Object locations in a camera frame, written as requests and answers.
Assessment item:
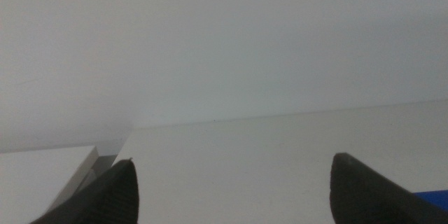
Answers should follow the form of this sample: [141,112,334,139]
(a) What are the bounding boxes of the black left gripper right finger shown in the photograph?
[329,152,448,224]

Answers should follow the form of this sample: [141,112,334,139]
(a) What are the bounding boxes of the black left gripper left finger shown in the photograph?
[29,157,140,224]

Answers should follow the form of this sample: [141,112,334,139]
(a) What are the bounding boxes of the blue rectangular mat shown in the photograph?
[412,189,448,214]

